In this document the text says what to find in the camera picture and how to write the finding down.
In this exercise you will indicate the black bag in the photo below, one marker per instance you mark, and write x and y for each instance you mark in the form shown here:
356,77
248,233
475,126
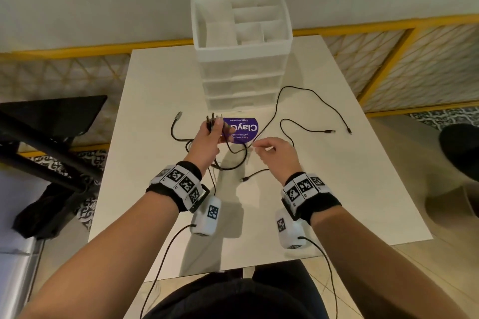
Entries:
48,210

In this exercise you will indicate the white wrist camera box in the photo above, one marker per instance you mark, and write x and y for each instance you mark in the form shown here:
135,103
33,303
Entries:
207,217
288,229

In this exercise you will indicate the grey metal cabinet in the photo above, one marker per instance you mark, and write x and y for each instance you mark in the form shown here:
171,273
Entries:
17,255

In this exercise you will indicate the person's right hand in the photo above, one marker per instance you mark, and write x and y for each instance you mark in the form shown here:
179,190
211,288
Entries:
280,160

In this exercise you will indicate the person's black clothing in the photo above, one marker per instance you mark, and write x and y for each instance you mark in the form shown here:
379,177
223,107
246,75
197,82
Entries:
239,296

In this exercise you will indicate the person's right thumb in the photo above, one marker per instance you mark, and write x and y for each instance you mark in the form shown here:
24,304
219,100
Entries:
264,149

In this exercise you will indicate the black wristband with marker tags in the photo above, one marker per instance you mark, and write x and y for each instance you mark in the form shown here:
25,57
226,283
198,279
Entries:
307,195
179,182

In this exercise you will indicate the black metal stand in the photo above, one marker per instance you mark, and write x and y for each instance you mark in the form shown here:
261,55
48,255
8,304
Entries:
41,135

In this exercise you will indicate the person's left forearm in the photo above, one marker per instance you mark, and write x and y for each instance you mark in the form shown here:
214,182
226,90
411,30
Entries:
108,255

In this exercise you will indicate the white plastic drawer organizer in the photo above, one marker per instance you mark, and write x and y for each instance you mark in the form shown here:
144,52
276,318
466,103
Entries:
239,60

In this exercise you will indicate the person's left fingers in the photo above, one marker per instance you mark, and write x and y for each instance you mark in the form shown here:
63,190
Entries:
214,132

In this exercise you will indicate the yellow framed lattice partition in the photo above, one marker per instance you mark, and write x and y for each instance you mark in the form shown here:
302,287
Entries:
393,64

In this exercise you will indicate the black round stool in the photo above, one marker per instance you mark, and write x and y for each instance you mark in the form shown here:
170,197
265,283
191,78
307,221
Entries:
462,150

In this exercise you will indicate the person's right forearm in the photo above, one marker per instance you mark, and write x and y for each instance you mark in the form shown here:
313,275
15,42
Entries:
374,266

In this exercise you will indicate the purple round sticker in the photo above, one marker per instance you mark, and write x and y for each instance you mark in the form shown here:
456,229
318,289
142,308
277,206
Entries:
245,129

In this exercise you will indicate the person's left hand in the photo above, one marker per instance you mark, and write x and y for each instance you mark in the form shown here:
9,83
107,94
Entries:
202,146

